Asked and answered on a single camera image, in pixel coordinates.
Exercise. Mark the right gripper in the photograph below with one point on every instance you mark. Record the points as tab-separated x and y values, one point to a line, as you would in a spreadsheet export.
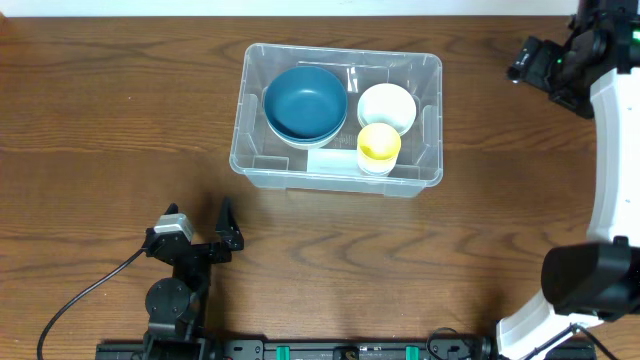
542	67

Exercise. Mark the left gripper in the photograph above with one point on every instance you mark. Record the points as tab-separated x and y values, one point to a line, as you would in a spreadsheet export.
198	250

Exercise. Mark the blue bowl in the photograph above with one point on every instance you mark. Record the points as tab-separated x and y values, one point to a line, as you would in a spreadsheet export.
306	131
306	92

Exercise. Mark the cream large bowl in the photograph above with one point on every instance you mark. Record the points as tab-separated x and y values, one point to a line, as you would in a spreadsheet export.
308	145

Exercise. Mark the white cup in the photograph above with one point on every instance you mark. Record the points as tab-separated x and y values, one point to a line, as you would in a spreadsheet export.
366	172

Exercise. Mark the yellow cup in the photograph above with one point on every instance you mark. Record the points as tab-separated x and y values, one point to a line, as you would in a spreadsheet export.
375	164
379	142

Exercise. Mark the white small bowl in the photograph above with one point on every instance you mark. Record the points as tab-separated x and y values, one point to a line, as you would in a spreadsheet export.
389	104

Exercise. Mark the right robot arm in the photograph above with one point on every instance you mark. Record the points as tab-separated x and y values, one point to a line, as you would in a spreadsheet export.
585	285

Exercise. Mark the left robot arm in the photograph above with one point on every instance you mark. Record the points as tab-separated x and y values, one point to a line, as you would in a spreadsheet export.
177	304

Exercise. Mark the clear plastic storage bin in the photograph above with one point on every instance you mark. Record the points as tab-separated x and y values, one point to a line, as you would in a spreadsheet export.
268	162

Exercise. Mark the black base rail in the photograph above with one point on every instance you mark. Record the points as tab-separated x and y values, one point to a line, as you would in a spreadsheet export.
439	348

